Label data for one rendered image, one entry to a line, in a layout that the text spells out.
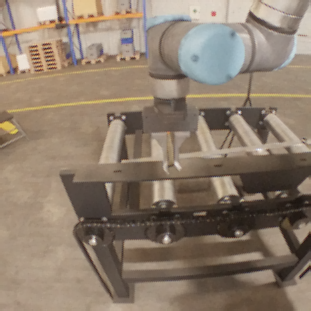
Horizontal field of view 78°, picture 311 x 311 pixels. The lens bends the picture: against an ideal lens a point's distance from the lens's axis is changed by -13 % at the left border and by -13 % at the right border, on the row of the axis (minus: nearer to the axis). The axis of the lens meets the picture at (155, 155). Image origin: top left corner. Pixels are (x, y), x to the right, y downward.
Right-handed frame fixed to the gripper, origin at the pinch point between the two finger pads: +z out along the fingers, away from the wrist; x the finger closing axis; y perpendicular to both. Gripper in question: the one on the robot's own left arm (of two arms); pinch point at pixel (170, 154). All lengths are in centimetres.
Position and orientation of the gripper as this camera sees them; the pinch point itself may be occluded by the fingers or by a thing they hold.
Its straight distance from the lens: 59.0
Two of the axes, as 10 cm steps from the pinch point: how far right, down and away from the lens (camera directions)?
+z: 0.5, 8.1, 5.9
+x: -10.0, 0.5, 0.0
